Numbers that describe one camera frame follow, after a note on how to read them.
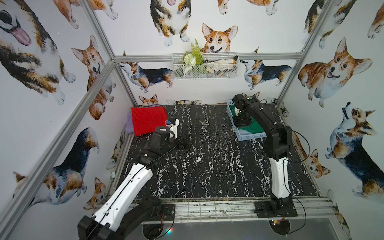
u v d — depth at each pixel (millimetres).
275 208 668
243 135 960
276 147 576
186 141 653
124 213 431
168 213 738
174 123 668
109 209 401
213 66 854
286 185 630
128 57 929
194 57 818
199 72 882
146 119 1072
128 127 1062
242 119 825
